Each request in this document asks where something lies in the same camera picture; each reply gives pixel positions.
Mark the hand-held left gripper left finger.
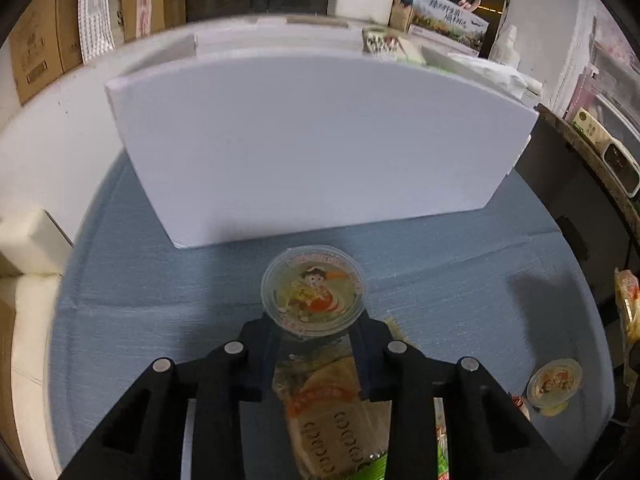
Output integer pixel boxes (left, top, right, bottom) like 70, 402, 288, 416
60, 316, 282, 480

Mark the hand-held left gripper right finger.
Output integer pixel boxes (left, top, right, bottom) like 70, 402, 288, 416
350, 310, 571, 480

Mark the clear jelly cup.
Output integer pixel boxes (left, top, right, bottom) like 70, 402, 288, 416
260, 245, 367, 337
526, 358, 583, 417

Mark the round cracker packet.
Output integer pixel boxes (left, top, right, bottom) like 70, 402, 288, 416
272, 317, 416, 480

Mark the green long snack packet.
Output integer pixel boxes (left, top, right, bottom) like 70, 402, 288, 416
350, 450, 391, 480

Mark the green seaweed snack packet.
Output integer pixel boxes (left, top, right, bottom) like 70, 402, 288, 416
432, 397, 451, 480

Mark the blue tablecloth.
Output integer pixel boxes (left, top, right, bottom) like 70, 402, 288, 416
47, 152, 616, 480

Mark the white sofa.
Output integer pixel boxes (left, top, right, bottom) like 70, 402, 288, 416
0, 205, 76, 461

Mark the orange snack packet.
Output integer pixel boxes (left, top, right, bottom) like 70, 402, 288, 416
614, 267, 640, 346

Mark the brown stone counter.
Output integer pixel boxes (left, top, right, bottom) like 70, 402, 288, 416
515, 102, 640, 311

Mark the large beige printed packet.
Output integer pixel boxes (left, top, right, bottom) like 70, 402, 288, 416
361, 27, 426, 65

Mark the tissue pack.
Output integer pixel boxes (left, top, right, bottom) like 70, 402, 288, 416
425, 45, 543, 106

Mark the white black device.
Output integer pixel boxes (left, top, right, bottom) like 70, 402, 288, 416
597, 140, 640, 206

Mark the cream handheld device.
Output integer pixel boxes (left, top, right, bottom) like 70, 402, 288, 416
570, 106, 618, 153

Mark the small brown carton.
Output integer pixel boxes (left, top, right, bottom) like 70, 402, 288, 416
389, 0, 413, 33

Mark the landscape printed gift box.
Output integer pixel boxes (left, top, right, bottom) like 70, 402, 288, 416
407, 0, 490, 58

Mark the clear plastic rack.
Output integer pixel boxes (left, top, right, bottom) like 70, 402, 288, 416
562, 50, 640, 141

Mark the large cardboard box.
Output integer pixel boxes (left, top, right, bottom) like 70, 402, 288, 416
9, 0, 83, 106

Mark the dotted paper bag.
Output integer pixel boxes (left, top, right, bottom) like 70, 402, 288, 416
77, 0, 121, 65

